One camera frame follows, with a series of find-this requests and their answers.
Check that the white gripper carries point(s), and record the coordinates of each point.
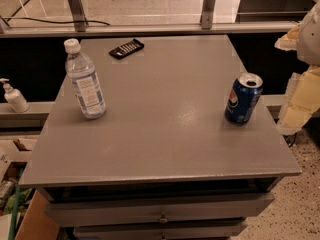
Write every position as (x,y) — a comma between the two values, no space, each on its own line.
(310,37)

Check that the clear plastic water bottle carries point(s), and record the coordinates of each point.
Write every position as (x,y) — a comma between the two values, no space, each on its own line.
(81,71)

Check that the black rxbar chocolate bar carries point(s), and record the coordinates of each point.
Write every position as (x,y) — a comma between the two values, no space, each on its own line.
(126,49)

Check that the white pump dispenser bottle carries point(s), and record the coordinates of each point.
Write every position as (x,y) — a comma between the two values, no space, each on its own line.
(14,97)

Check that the blue pepsi can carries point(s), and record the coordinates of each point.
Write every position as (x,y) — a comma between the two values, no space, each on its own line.
(245,93)

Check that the grey drawer cabinet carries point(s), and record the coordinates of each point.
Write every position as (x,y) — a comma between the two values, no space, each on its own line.
(163,162)

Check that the cardboard box with items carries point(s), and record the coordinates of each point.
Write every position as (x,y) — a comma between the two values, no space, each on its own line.
(22,214)

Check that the metal railing frame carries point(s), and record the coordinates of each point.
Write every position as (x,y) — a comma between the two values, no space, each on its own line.
(93,18)

